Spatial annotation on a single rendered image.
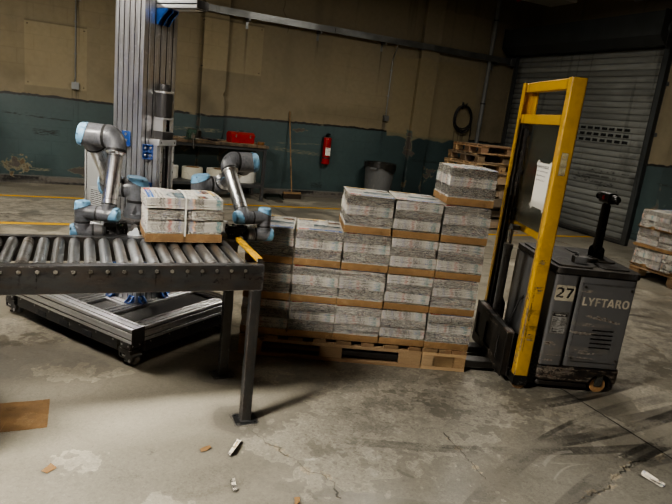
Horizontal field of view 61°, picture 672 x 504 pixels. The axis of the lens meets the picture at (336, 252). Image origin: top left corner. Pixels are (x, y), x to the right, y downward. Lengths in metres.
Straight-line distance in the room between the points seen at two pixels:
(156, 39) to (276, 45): 6.73
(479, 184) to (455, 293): 0.68
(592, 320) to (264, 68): 7.63
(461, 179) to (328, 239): 0.87
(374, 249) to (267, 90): 7.02
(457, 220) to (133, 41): 2.15
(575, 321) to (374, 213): 1.38
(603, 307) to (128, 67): 3.15
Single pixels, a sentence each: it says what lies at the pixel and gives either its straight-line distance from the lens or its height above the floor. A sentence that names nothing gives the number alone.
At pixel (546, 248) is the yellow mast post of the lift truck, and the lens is 3.53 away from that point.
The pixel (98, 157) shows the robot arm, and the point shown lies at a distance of 3.25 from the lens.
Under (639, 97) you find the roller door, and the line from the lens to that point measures 10.34.
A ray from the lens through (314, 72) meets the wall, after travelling 10.51.
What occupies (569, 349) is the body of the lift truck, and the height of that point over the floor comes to 0.28.
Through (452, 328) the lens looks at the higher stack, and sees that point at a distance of 3.72.
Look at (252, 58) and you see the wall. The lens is 10.17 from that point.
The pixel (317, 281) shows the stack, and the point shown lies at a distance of 3.50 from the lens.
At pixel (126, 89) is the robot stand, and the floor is 1.52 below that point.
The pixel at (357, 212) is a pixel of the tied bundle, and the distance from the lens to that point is 3.42.
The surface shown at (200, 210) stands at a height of 0.97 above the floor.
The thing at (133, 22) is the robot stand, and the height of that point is 1.89.
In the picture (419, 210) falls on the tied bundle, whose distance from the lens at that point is 3.47.
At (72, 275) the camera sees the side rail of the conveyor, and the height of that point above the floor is 0.76.
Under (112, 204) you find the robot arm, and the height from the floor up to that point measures 0.96.
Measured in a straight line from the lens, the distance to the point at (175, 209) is 2.93.
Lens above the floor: 1.51
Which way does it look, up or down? 13 degrees down
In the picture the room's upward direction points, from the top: 7 degrees clockwise
